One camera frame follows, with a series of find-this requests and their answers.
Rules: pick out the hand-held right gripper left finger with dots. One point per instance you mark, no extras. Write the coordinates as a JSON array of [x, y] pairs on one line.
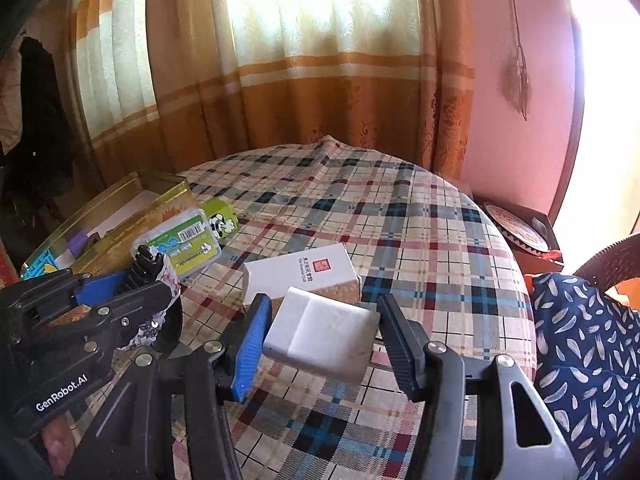
[[250, 350]]

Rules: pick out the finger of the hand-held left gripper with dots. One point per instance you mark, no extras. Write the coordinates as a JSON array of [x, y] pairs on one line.
[[102, 285], [130, 310]]

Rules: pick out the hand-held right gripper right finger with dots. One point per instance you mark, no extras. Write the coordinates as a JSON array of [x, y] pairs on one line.
[[400, 350]]

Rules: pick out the purple block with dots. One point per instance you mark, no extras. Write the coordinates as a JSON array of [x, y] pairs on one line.
[[78, 242]]

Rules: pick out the black floral hair claw clip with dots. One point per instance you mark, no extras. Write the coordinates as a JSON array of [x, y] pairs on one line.
[[165, 270]]

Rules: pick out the blue box with yellow cartoon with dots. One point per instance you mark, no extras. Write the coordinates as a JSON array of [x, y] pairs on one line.
[[40, 265]]

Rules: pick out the white charger adapter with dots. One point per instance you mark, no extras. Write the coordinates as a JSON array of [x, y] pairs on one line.
[[325, 335]]

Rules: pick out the clear box with green label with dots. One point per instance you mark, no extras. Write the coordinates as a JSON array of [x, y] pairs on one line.
[[185, 245]]

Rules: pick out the golden tin box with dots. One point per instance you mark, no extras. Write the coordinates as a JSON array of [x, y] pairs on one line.
[[165, 210]]

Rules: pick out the white cardboard box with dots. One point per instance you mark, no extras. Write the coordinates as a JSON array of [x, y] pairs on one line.
[[300, 265]]

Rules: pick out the green cartoon box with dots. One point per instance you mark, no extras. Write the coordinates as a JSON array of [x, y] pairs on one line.
[[220, 220]]

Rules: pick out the person's left hand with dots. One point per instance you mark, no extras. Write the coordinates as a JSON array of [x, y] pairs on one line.
[[55, 445]]

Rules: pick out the white paper sheet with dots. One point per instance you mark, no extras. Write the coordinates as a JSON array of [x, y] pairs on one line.
[[137, 207]]

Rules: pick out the brown cabinet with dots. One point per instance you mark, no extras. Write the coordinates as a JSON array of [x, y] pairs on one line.
[[530, 262]]

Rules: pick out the round cookie tin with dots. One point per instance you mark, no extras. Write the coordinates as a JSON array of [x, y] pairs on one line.
[[515, 227]]

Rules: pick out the dark hanging clothing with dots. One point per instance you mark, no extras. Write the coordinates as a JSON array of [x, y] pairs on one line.
[[45, 125]]

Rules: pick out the orange red wrapper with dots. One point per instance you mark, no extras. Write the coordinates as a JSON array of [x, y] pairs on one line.
[[552, 256]]

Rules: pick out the blue feather print cloth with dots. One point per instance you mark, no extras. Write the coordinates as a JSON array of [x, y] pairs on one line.
[[585, 360]]

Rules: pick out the brown wicker chair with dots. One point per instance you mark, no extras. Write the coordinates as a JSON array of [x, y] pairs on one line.
[[605, 255]]

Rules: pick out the orange and cream curtain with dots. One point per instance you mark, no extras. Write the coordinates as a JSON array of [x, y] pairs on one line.
[[325, 110]]

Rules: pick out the hanging tassel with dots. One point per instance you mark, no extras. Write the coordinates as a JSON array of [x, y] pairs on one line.
[[515, 85]]

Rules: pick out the dark wooden door frame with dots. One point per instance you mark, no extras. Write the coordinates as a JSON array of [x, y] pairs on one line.
[[575, 110]]

